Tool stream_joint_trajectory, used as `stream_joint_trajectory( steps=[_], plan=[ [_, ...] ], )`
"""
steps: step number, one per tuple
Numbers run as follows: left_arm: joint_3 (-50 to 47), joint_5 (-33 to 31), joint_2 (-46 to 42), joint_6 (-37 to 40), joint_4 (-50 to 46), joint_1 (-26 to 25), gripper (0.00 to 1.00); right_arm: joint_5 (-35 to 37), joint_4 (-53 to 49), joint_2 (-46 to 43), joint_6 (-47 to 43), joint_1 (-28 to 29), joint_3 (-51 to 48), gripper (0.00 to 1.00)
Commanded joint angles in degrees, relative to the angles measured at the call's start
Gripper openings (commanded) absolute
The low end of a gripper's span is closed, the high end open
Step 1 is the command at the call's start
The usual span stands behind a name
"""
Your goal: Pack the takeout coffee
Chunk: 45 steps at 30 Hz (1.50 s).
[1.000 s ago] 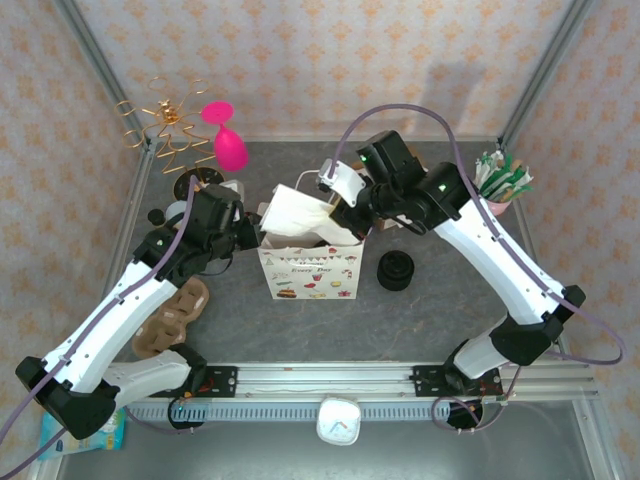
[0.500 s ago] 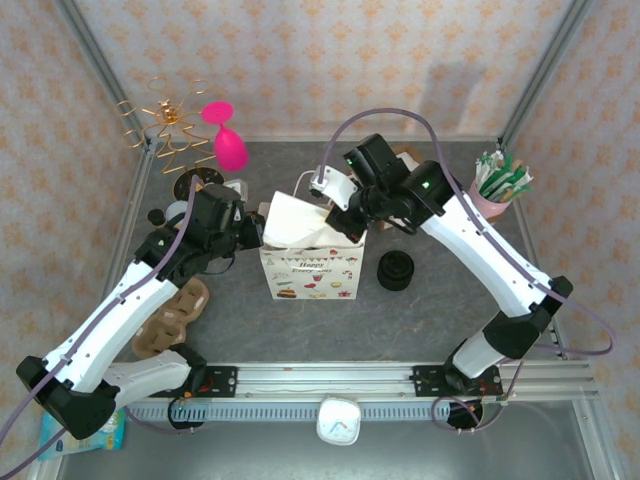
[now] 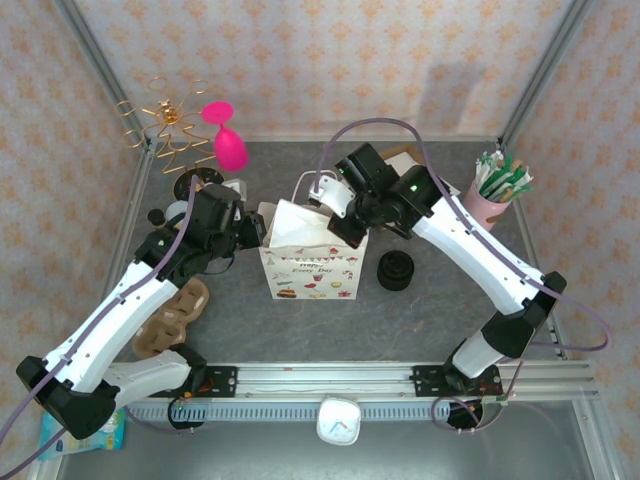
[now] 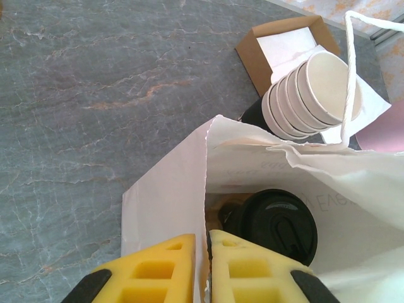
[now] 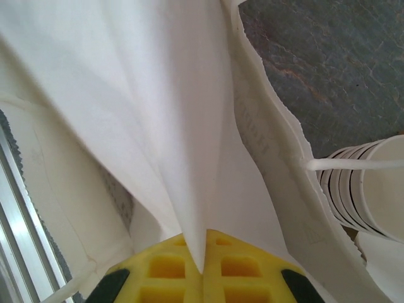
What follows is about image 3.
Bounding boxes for white printed paper gift bag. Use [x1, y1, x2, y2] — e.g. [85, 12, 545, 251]
[257, 169, 371, 301]

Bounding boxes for brown pulp cup carrier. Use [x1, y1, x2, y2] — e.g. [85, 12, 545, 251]
[130, 278, 211, 359]

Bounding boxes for white paper napkins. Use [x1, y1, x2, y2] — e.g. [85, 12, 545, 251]
[389, 151, 462, 199]

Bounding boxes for brown cardboard napkin tray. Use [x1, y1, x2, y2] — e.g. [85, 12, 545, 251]
[377, 143, 426, 166]

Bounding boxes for stack of black cup lids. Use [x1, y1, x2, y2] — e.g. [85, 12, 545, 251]
[375, 249, 416, 292]

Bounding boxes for black gold round base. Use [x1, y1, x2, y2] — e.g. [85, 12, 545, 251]
[172, 167, 226, 199]

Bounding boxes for pink wine glass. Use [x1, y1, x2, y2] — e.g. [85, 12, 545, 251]
[201, 100, 250, 174]

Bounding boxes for green white stick packets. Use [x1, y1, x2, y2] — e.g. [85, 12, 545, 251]
[474, 149, 535, 204]

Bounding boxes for white square desk timer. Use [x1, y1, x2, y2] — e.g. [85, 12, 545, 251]
[314, 395, 362, 446]

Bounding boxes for blue wet wipes packet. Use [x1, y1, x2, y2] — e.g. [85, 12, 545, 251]
[37, 407, 126, 462]

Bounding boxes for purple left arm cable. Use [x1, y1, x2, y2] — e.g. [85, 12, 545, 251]
[0, 174, 201, 479]

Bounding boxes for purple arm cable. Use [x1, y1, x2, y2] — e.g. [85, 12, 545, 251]
[0, 174, 201, 479]
[313, 117, 612, 435]

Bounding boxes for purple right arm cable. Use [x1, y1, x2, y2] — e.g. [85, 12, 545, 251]
[313, 117, 612, 435]

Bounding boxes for gold wire glass rack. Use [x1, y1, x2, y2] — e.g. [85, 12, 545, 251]
[114, 77, 224, 176]

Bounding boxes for aluminium front rail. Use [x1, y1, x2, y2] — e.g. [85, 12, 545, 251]
[53, 359, 599, 401]

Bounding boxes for grey slotted cable duct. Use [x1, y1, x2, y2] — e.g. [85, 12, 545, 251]
[124, 402, 451, 424]

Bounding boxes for aluminium frame post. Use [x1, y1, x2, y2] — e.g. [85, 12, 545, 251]
[499, 0, 589, 146]
[59, 0, 154, 151]

